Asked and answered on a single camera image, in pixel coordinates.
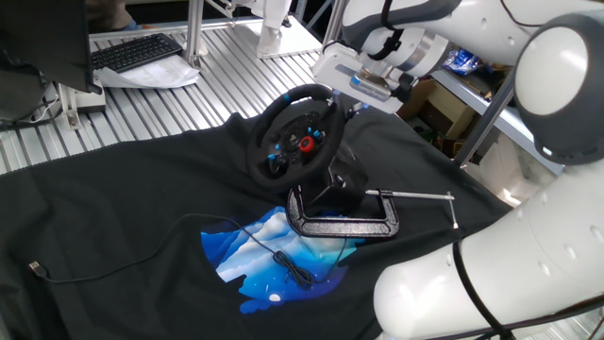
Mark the black computer keyboard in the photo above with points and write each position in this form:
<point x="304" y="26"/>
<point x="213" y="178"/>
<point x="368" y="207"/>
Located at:
<point x="134" y="52"/>

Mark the beige cardboard box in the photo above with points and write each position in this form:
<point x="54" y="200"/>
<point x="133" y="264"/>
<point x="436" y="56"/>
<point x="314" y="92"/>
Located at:
<point x="448" y="111"/>

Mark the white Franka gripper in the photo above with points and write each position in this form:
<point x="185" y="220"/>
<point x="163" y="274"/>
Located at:
<point x="332" y="66"/>

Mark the black cloth with blue print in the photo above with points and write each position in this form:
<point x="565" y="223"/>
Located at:
<point x="118" y="198"/>

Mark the black steering wheel base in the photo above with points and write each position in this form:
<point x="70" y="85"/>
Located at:
<point x="347" y="181"/>

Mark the black racing steering wheel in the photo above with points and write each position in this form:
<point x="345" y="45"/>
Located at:
<point x="264" y="165"/>

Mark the person in brown shirt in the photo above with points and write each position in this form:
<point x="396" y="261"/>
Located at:
<point x="106" y="14"/>

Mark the aluminium vertical post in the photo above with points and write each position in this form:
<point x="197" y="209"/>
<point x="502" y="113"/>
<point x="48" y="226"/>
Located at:
<point x="194" y="28"/>

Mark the white stand with base plate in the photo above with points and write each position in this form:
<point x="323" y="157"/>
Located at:
<point x="271" y="38"/>

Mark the dark grey monitor base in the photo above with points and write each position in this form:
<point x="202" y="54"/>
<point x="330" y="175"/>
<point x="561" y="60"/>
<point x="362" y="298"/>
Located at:
<point x="21" y="94"/>

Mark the open brown cardboard box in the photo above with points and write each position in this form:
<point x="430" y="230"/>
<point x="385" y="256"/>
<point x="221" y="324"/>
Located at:
<point x="415" y="99"/>

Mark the black computer monitor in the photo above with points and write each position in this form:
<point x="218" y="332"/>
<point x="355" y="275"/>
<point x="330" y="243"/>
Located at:
<point x="42" y="38"/>

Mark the aluminium shelf rail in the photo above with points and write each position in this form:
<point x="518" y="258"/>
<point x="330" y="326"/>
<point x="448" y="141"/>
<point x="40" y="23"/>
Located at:
<point x="509" y="123"/>

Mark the aluminium frame post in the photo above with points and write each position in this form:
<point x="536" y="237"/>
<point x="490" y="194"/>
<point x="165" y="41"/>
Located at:
<point x="334" y="21"/>

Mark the grey wrist camera blue ends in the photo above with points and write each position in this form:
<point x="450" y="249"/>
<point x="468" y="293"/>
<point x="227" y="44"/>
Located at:
<point x="370" y="87"/>

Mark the white crumpled paper sheet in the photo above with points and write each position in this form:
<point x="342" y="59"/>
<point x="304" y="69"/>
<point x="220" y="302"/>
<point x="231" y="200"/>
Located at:
<point x="156" y="75"/>

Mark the aluminium diagonal strut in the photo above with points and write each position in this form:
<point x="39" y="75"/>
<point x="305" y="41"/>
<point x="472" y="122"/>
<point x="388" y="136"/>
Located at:
<point x="476" y="134"/>

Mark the blue plastic bag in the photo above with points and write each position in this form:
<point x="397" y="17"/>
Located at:
<point x="461" y="61"/>

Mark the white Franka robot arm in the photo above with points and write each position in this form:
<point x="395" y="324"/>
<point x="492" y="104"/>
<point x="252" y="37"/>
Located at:
<point x="519" y="274"/>

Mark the aluminium bracket foot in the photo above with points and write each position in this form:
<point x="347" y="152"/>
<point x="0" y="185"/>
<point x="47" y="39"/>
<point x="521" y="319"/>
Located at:
<point x="70" y="111"/>

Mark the black metal C-clamp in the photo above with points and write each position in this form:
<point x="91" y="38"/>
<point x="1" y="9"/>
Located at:
<point x="340" y="226"/>

